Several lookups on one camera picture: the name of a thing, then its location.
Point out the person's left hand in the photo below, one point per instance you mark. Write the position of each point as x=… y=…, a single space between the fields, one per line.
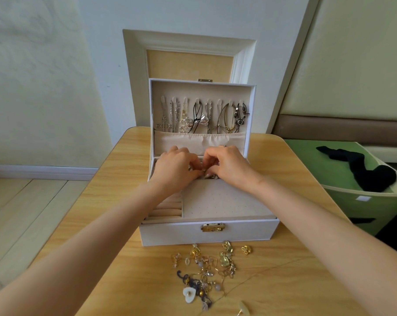
x=172 y=171

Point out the person's right hand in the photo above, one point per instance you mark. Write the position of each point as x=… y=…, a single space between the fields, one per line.
x=235 y=167

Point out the white jewelry box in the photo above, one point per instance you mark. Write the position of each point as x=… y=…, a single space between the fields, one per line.
x=225 y=200

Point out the small earrings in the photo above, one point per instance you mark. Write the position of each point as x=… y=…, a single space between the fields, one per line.
x=211 y=263

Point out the person's right forearm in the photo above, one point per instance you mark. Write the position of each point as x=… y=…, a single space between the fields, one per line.
x=336 y=250

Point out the person's left forearm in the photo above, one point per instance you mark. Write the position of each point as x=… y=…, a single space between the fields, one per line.
x=80 y=260

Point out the black cloth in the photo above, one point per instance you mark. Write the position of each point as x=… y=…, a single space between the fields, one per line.
x=369 y=173

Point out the beige padded wall panel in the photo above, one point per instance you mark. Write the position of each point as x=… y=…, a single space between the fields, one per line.
x=353 y=62

